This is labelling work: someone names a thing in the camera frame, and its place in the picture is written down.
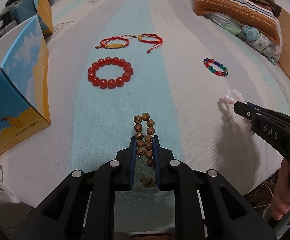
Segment pink white bead bracelet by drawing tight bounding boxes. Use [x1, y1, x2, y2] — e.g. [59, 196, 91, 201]
[222, 88, 256, 136]

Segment brown wooden bead bracelet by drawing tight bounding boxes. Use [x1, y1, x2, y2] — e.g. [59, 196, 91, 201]
[133, 112, 158, 188]

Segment red bead bracelet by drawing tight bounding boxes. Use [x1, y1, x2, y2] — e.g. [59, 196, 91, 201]
[87, 56, 134, 90]

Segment right hand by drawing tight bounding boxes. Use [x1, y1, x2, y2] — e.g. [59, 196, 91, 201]
[270, 158, 290, 221]

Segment floral quilt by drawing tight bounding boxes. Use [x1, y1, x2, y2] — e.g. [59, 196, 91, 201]
[204, 12, 283, 64]

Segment striped orange pillow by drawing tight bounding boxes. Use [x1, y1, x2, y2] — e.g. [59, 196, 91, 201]
[194, 0, 280, 44]

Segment striped bed sheet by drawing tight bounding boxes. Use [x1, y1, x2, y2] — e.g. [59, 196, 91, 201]
[0, 0, 290, 206]

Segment blue yellow cardboard box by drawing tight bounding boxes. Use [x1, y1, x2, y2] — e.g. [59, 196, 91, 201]
[0, 0, 53, 155]

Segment teal suitcase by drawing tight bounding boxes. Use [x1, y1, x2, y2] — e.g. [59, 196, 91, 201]
[0, 0, 38, 26]

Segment multicolour glass bead bracelet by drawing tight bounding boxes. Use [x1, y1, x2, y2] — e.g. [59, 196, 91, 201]
[202, 57, 230, 78]

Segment red cord bracelet small charm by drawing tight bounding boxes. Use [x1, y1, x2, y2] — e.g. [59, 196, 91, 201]
[137, 34, 163, 54]

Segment red cord bracelet long charm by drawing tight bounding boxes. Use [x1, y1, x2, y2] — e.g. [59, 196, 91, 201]
[95, 36, 130, 49]

